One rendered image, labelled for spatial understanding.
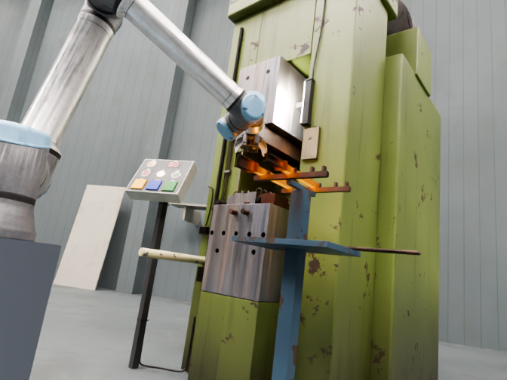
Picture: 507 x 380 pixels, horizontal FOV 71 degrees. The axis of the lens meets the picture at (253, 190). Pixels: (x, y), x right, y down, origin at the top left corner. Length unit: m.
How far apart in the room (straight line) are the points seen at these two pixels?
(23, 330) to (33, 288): 0.09
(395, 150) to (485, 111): 4.41
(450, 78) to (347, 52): 4.71
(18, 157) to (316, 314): 1.30
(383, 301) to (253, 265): 0.75
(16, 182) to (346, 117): 1.41
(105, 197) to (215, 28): 3.81
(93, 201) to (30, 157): 5.79
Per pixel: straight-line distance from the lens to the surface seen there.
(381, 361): 2.09
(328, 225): 1.72
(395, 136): 2.22
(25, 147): 0.99
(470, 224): 5.94
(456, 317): 5.80
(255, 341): 1.68
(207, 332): 1.86
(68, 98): 1.23
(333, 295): 1.68
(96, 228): 6.54
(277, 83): 2.02
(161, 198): 2.12
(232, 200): 1.92
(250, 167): 1.36
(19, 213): 0.97
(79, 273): 6.48
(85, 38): 1.31
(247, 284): 1.70
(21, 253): 0.95
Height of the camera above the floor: 0.60
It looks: 13 degrees up
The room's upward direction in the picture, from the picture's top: 7 degrees clockwise
